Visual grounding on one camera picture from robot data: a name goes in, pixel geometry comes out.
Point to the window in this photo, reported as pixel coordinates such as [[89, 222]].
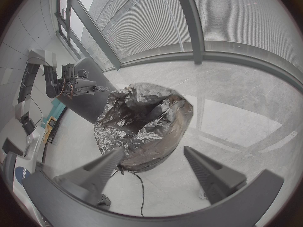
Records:
[[165, 20]]

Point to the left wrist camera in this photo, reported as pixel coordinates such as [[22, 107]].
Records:
[[82, 74]]

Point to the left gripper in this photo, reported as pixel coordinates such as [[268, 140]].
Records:
[[84, 86]]

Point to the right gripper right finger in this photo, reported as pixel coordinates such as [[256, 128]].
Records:
[[210, 176]]

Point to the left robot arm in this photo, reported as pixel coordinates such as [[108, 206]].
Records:
[[51, 79]]

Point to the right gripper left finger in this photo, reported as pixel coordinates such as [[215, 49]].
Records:
[[99, 174]]

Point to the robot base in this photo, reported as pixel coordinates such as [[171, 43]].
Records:
[[21, 164]]

